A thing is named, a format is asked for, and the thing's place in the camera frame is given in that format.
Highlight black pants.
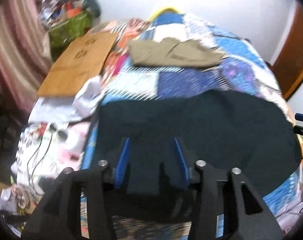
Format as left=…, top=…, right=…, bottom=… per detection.
left=93, top=90, right=302, bottom=222

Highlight brown wooden door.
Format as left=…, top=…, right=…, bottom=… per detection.
left=271, top=5, right=303, bottom=100

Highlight blue patchwork bedspread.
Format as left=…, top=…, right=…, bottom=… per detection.
left=81, top=13, right=303, bottom=239

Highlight wooden lap desk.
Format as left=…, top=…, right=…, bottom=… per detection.
left=37, top=32, right=118, bottom=98

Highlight khaki folded shorts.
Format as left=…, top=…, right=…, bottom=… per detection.
left=127, top=37, right=226, bottom=68

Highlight orange striped blanket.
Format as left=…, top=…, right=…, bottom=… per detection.
left=87, top=18, right=150, bottom=87

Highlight green patterned bag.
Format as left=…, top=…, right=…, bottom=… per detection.
left=49, top=11, right=92, bottom=48

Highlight striped maroon curtain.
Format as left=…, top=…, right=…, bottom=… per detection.
left=0, top=0, right=52, bottom=113

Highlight black cable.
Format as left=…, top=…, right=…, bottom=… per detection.
left=26, top=123, right=67, bottom=188

